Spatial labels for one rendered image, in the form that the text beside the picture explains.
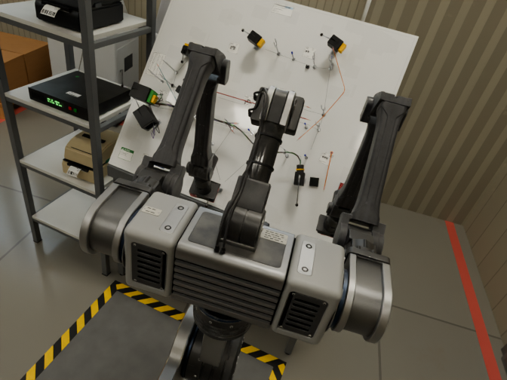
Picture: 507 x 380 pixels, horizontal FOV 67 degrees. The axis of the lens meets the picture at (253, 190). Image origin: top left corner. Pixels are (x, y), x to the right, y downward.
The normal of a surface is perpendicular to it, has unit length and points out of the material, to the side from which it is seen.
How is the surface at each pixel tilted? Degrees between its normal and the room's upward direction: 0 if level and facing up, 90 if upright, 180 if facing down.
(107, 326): 0
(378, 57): 53
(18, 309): 0
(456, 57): 90
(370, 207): 44
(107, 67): 90
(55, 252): 0
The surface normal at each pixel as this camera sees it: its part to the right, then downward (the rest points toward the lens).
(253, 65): -0.19, -0.07
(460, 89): -0.23, 0.55
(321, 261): 0.18, -0.79
